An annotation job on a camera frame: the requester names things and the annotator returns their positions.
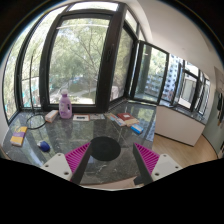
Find colourful thin book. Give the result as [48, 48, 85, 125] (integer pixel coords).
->
[104, 113, 126, 127]

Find purple detergent bottle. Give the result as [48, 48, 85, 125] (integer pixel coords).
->
[59, 89, 72, 119]

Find round black mouse pad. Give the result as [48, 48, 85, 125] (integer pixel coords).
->
[91, 136, 121, 161]

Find white paper sheet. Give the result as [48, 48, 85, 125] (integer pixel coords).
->
[90, 114, 105, 120]

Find black window frame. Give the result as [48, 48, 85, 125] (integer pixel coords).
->
[0, 0, 207, 123]

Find blue box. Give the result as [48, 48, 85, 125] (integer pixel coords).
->
[131, 124, 143, 134]

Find flat red-framed card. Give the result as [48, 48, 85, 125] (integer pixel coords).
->
[73, 114, 90, 121]

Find yellow and purple box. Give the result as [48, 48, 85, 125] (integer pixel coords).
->
[10, 126, 27, 147]

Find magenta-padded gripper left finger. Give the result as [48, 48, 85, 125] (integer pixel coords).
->
[41, 143, 91, 185]

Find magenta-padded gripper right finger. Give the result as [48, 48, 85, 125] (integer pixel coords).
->
[133, 143, 182, 185]

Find red book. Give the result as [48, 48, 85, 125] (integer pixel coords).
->
[118, 113, 139, 127]

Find blue computer mouse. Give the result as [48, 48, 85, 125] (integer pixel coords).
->
[37, 141, 50, 152]

